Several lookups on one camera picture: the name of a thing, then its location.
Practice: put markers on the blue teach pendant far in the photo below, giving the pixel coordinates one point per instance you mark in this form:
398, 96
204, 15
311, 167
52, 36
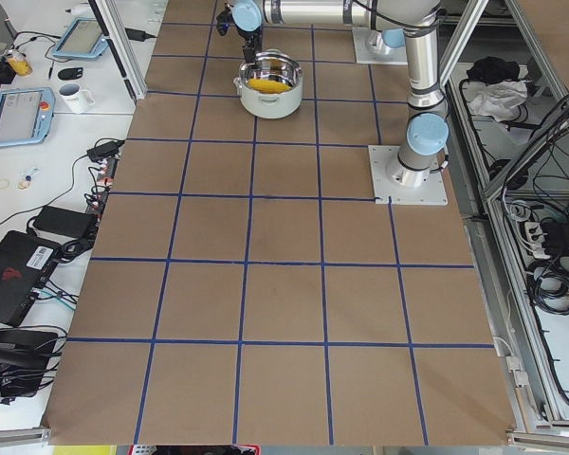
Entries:
83, 40

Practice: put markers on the blue teach pendant near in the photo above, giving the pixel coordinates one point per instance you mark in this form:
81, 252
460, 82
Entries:
25, 116

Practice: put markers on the blue teach pendant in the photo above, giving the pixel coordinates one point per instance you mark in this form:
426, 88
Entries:
83, 40
25, 116

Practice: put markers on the yellow corn cob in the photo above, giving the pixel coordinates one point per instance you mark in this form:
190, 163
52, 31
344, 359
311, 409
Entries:
265, 86

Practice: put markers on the black computer mouse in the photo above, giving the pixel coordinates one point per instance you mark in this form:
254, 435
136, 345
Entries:
70, 74

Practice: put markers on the black cloth bundle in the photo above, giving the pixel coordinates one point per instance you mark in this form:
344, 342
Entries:
492, 70

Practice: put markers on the aluminium frame post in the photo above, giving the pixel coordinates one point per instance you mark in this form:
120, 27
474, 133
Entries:
113, 29

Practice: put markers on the white crumpled cloth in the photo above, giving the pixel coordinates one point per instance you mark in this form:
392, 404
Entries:
501, 101

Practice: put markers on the white electric cooking pot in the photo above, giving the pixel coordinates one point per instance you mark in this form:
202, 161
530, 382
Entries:
270, 97

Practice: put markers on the black laptop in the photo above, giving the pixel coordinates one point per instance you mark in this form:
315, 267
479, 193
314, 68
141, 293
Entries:
26, 262

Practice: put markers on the black power brick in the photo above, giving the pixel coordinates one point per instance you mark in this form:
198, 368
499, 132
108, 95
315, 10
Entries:
66, 222

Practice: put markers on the yellow bottle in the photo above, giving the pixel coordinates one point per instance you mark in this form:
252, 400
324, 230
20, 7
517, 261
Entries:
19, 64

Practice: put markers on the white mug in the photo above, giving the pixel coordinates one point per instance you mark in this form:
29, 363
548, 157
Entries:
79, 100

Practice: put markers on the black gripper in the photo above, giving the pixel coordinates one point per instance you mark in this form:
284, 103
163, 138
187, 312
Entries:
247, 36

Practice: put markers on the black power adapter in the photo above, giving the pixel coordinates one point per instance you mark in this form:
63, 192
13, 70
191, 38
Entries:
105, 150

